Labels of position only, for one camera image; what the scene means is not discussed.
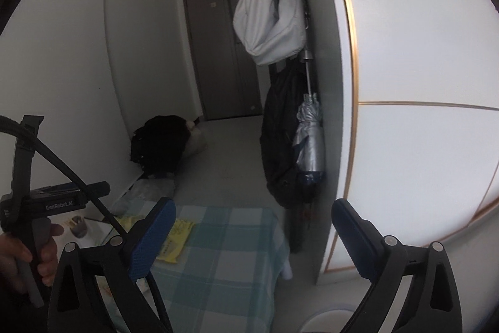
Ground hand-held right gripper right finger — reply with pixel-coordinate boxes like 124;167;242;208
331;198;463;333

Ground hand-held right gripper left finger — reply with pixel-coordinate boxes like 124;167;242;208
47;196;177;333

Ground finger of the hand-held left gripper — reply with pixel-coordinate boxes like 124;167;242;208
10;115;45;198

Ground person's left hand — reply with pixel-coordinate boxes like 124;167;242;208
0;224;65;294

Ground grey cup with sticks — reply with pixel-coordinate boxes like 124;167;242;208
63;215;87;238

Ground clear plastic bag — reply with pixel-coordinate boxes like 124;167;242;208
112;177;177;213

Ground blue checkered tablecloth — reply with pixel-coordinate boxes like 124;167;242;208
97;199;292;333

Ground white round bin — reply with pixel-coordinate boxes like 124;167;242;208
298;302;357;333

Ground black bag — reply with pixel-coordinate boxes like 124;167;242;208
130;115;196;178

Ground beige bag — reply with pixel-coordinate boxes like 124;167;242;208
182;116;210;159

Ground silver folding umbrella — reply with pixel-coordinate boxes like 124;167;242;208
293;11;327;186

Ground black hanging backpack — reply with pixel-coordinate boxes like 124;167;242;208
260;60;324;209

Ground grey door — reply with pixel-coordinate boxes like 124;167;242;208
182;0;263;121

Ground white wardrobe with gold trim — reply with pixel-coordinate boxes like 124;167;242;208
312;0;499;287

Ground black cable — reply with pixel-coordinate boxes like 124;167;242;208
0;115;174;333

